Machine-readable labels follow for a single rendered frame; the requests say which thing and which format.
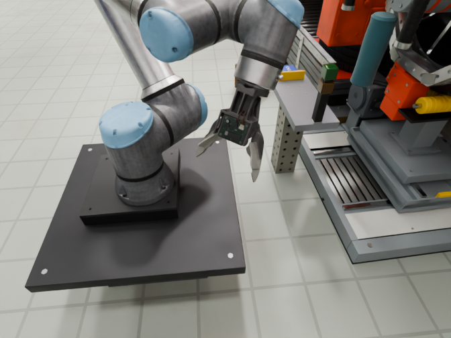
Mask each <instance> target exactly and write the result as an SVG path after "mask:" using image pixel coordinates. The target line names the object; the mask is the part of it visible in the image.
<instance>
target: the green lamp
mask: <svg viewBox="0 0 451 338"><path fill-rule="evenodd" d="M338 71H339V68H338V67H337V66H336V65H335V64H334V63H332V64H324V65H323V67H322V70H321V76H322V77H323V79H324V80H336V78H337V75H338Z"/></svg>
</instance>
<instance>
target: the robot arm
mask: <svg viewBox="0 0 451 338"><path fill-rule="evenodd" d="M94 2H95V4H96V6H97V8H98V10H99V11H100V13H101V15H102V17H103V19H104V20H105V23H106V24H107V26H108V28H109V30H110V31H111V33H112V35H113V37H114V38H115V41H116V42H117V44H118V46H119V48H120V50H121V51H122V53H123V55H124V57H125V58H126V60H127V62H128V64H129V65H130V68H131V69H132V71H133V73H134V75H135V76H136V78H137V80H138V82H139V83H140V86H141V88H142V94H141V97H140V99H141V100H142V102H140V101H136V102H135V103H133V102H132V101H128V102H124V103H120V104H118V105H115V106H113V107H112V108H111V109H108V110H107V111H106V112H104V114H103V115H102V117H101V118H100V121H99V130H100V132H101V139H102V141H103V143H104V145H105V148H106V150H107V153H108V155H109V158H110V160H111V163H112V165H113V168H114V170H115V173H116V177H115V191H116V193H117V195H118V197H119V199H120V200H121V201H123V202H124V203H126V204H128V205H133V206H145V205H151V204H153V203H156V202H158V201H160V200H162V199H163V198H164V197H165V196H166V195H167V194H168V193H169V192H170V191H171V190H172V188H173V185H174V177H173V173H172V170H171V169H170V168H169V167H168V165H167V164H166V163H165V162H164V160H163V157H162V153H163V151H165V150H167V149H168V148H169V147H171V146H173V145H175V144H176V143H177V142H179V141H181V140H182V139H183V138H185V137H187V136H188V135H189V134H191V133H193V132H194V131H196V130H197V129H198V128H199V127H200V126H202V125H203V124H204V123H205V121H206V119H207V114H208V108H207V103H206V102H205V97H204V96H203V93H202V92H201V91H200V90H199V89H198V88H197V87H196V86H195V85H192V84H189V83H185V81H184V79H183V77H181V76H178V75H176V74H175V73H174V72H173V71H172V68H171V67H170V64H169V63H171V62H175V61H179V60H183V59H185V58H187V57H188V56H190V55H192V54H194V53H196V52H198V51H200V50H203V49H205V48H208V47H210V46H212V45H215V44H217V43H219V42H222V41H224V40H231V41H234V42H238V43H241V44H243V48H242V51H241V54H240V57H239V60H238V63H237V66H236V69H235V72H234V77H236V78H238V79H239V80H237V81H236V85H235V86H236V87H237V89H236V92H235V95H234V98H233V101H232V104H231V106H230V108H229V109H221V110H220V112H219V117H218V119H217V120H216V121H215V122H214V123H213V124H212V126H211V128H210V130H209V132H208V134H207V135H206V136H205V137H204V138H203V140H202V141H201V142H200V143H199V144H198V146H199V147H198V149H197V153H196V156H197V157H198V156H200V155H201V154H202V153H204V152H206V149H207V148H208V147H210V146H212V145H213V143H214V142H216V141H219V140H221V139H222V138H224V139H226V140H228V141H231V142H233V143H235V144H238V145H240V146H246V145H247V144H248V141H249V140H248V139H250V138H251V142H249V146H248V147H247V148H246V151H247V154H248V155H249V157H250V165H251V169H252V173H251V175H252V180H253V182H256V179H257V178H258V175H259V172H260V166H261V161H262V155H263V149H264V138H263V135H262V132H261V130H260V124H259V122H258V121H259V114H260V102H261V98H260V97H259V96H261V97H266V98H267V97H268V94H269V92H270V91H268V90H271V91H274V90H275V89H276V86H277V83H278V79H279V80H282V79H283V75H281V72H282V71H283V68H284V65H285V62H286V60H287V57H288V55H289V52H290V50H291V47H292V45H293V42H294V39H295V36H296V34H297V31H298V29H300V24H301V20H302V18H303V14H304V7H303V5H302V4H301V2H300V1H298V0H94ZM220 117H221V118H220Z"/></svg>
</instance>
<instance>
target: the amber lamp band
mask: <svg viewBox="0 0 451 338"><path fill-rule="evenodd" d="M334 85H335V83H334V82H328V83H324V81H322V79H320V80H319V83H318V86H317V89H318V91H319V92H320V93H321V94H322V95H323V94H331V93H332V91H333V89H334Z"/></svg>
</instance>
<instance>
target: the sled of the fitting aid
mask: <svg viewBox="0 0 451 338"><path fill-rule="evenodd" d="M347 140H348V141H349V143H350V145H351V146H352V147H353V148H354V150H355V152H356V153H357V154H358V156H359V157H360V159H361V160H362V161H363V163H364V165H365V166H366V167H367V168H368V170H369V172H370V173H371V174H372V176H373V177H374V179H375V180H376V181H377V183H378V184H379V186H380V187H381V188H382V190H383V192H384V193H385V194H386V196H387V197H388V199H389V200H390V201H391V203H392V204H393V206H394V207H395V208H396V210H397V212H398V213H406V212H412V211H422V210H428V209H439V208H446V207H451V179H445V180H433V181H427V182H414V183H408V184H403V182H402V181H401V180H400V178H399V177H398V176H397V175H396V174H395V172H394V171H393V169H392V168H391V167H390V166H389V165H388V164H387V162H386V161H385V159H384V158H383V157H382V156H381V155H380V153H379V152H378V150H377V149H376V148H375V147H374V146H373V144H372V143H371V142H370V140H369V139H368V138H367V137H366V136H365V134H364V133H363V132H362V130H361V129H360V127H351V128H350V131H349V134H348V137H347Z"/></svg>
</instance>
